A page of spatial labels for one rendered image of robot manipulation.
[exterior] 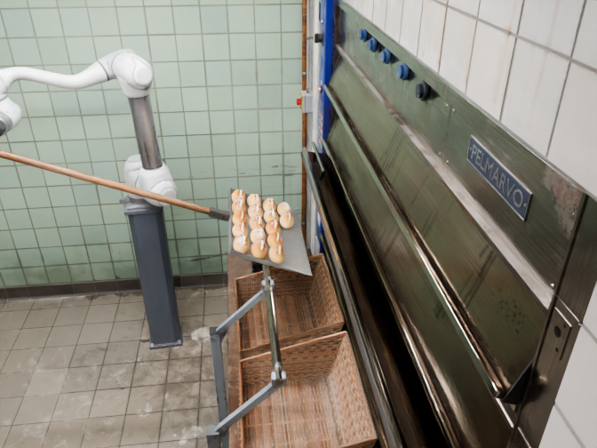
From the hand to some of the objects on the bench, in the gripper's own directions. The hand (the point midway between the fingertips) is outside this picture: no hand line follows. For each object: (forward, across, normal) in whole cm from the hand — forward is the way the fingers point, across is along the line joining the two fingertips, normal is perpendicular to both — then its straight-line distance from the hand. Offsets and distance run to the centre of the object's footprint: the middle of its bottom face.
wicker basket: (+2, +55, -148) cm, 158 cm away
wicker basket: (+62, +54, -148) cm, 170 cm away
